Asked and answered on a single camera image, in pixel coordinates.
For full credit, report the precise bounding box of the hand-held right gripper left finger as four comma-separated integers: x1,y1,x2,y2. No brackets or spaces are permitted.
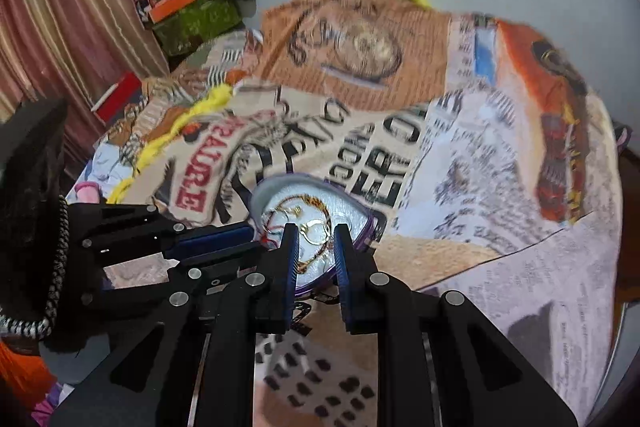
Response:
50,223,301,427

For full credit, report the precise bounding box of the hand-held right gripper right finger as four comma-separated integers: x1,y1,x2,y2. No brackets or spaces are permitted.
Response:
332,223,581,427

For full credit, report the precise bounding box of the person's left forearm dark sleeve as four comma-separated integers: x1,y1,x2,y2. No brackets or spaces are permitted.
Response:
0,99,71,353

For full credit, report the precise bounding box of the orange box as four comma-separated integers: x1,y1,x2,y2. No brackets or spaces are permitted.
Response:
148,0,197,24

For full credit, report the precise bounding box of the green patterned storage box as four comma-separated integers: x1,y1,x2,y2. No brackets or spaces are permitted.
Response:
151,0,247,58

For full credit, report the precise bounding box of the cartoon printed bed sheet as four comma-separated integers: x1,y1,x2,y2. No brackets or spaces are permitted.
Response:
67,138,137,208

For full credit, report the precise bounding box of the red box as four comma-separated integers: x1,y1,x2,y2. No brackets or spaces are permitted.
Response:
95,72,143,124

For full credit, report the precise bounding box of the orange cloth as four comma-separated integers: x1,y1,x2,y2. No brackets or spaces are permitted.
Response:
0,339,58,400

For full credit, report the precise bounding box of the newspaper printed blanket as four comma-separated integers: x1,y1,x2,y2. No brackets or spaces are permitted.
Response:
75,0,623,427

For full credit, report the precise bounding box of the red string bracelet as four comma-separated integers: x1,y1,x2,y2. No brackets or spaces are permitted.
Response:
259,203,332,254

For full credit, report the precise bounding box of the purple heart-shaped jewelry box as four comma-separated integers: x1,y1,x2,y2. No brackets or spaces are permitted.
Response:
249,174,387,299

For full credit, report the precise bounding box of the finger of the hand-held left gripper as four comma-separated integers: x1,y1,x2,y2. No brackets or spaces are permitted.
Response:
75,203,256,261
95,249,266,309

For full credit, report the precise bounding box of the dark backpack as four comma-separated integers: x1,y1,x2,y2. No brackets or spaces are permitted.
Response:
614,123,636,155

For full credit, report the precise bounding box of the pink cloth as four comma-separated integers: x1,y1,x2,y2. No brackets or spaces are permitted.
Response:
31,382,76,427

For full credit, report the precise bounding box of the striped brown curtain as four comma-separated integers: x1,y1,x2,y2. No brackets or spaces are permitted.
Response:
0,0,172,158

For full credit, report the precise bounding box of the gold charm bracelet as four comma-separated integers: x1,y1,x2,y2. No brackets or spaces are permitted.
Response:
299,219,335,249

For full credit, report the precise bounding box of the yellow cloth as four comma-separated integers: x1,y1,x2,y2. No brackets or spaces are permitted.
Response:
107,84,236,205

